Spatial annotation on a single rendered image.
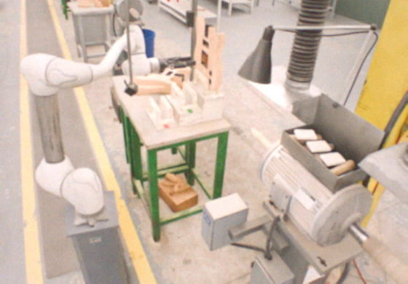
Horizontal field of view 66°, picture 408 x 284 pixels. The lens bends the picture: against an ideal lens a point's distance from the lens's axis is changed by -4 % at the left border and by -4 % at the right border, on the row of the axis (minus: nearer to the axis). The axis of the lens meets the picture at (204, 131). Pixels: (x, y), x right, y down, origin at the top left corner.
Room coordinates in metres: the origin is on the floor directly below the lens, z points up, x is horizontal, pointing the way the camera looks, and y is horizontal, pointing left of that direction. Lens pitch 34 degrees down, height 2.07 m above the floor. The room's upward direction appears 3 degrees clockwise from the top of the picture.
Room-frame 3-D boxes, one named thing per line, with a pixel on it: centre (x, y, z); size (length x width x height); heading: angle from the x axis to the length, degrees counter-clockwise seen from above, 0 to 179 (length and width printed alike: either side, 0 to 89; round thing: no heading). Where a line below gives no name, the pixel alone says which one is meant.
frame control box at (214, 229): (0.86, -0.16, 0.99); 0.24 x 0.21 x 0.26; 28
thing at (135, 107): (1.93, 0.22, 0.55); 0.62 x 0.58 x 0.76; 28
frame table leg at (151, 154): (1.57, 0.31, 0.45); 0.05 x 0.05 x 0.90; 28
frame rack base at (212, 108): (1.96, 0.01, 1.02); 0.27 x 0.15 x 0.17; 27
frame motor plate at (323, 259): (0.84, -0.45, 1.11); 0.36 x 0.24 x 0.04; 28
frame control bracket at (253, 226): (0.89, -0.21, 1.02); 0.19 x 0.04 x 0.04; 118
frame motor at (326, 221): (0.89, -0.41, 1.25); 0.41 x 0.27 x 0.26; 28
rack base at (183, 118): (1.90, 0.15, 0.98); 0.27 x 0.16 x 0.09; 27
